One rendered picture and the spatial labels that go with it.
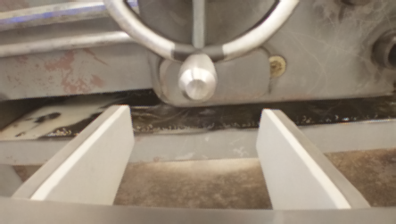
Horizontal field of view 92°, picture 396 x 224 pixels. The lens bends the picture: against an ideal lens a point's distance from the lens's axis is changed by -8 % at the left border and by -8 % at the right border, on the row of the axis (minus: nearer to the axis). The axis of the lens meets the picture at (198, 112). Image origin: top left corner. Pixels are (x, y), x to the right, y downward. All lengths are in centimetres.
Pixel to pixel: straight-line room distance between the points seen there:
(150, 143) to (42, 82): 35
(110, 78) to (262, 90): 36
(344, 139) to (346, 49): 16
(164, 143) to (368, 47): 34
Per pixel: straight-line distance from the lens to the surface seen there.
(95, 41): 42
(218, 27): 29
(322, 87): 36
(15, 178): 77
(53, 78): 60
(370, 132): 45
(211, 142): 35
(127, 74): 51
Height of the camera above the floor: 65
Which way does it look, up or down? 28 degrees down
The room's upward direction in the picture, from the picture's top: 5 degrees counter-clockwise
